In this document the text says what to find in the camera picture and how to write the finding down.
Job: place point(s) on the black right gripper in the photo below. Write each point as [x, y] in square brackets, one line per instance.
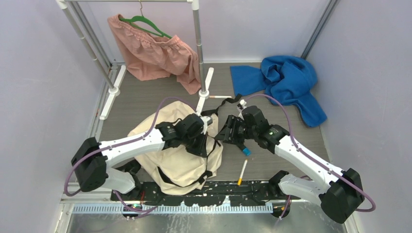
[224, 135]

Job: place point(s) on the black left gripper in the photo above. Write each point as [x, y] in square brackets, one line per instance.
[200, 150]

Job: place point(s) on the cream canvas backpack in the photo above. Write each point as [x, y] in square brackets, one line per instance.
[176, 171]

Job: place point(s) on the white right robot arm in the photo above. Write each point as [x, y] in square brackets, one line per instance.
[336, 191]

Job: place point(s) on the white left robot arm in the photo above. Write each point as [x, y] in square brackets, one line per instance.
[93, 163]

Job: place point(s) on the black blue highlighter marker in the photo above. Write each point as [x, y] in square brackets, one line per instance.
[244, 149]

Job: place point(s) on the white pink pen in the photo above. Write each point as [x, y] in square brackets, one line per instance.
[220, 97]

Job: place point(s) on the white yellow pen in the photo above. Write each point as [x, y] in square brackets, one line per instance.
[242, 172]

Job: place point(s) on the blue cloth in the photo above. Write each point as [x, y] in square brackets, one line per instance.
[287, 79]

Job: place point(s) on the pink garment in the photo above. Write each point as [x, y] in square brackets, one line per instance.
[150, 57]

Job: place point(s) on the metal clothes rack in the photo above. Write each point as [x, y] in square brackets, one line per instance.
[143, 23]

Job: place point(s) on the metal corner pole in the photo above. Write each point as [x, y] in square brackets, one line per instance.
[326, 14]

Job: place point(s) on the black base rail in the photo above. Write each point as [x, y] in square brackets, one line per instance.
[213, 193]

